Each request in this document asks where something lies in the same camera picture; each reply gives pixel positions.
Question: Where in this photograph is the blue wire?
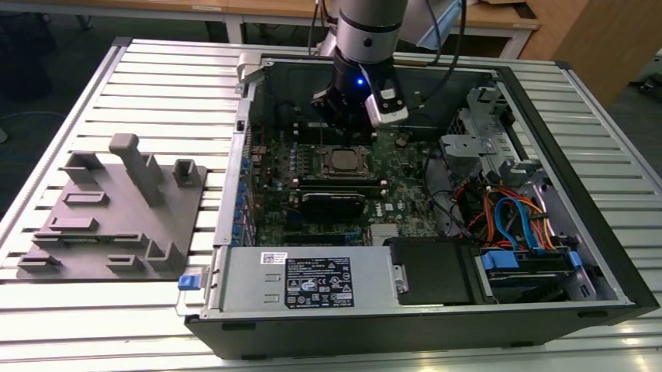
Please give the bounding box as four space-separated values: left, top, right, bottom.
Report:
493 197 545 255

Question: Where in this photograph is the grey parts rack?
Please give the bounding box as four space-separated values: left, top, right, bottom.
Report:
15 133 211 281

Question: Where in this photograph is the wooden cabinet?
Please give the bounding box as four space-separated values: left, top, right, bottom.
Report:
521 0 662 106

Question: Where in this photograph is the grey metal drive cage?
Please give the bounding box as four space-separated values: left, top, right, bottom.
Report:
438 87 553 187

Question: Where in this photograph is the pale grey case handle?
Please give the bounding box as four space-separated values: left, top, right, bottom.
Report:
236 52 263 84

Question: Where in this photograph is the hard disk in blue carrier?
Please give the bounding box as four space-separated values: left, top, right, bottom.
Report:
477 249 583 305

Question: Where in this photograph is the black RAM slot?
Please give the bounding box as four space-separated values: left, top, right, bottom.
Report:
298 129 375 138
298 134 375 145

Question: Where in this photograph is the black drive box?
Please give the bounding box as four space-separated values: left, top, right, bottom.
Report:
385 236 499 308

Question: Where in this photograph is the CPU socket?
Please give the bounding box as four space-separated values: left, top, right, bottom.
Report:
319 146 377 180

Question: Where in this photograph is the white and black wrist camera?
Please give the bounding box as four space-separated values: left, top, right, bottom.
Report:
365 64 410 129

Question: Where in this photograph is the blue floor cable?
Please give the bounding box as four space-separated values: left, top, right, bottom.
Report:
0 110 70 122

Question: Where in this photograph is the black wire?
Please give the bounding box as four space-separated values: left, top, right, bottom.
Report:
422 153 481 238

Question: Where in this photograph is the small silver heat sink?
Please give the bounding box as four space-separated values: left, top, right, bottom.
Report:
369 223 403 239

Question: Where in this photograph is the black PC case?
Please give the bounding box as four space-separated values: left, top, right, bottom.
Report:
183 52 660 360

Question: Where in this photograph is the black chair base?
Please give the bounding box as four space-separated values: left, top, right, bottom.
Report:
628 53 662 95

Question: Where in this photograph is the RAM stick with white label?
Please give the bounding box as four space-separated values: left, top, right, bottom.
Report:
298 120 375 132

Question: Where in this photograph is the silver power supply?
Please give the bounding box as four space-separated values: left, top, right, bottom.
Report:
204 245 411 313

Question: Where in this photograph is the green motherboard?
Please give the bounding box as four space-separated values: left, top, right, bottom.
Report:
247 127 451 247

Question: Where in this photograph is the orange wire bundle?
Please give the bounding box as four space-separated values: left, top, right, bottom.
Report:
481 184 567 253

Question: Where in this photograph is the wooden desk white frame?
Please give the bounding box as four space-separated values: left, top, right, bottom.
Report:
227 0 542 60
0 0 246 44

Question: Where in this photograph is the black expansion slot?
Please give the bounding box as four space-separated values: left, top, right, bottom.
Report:
282 238 354 247
282 232 359 241

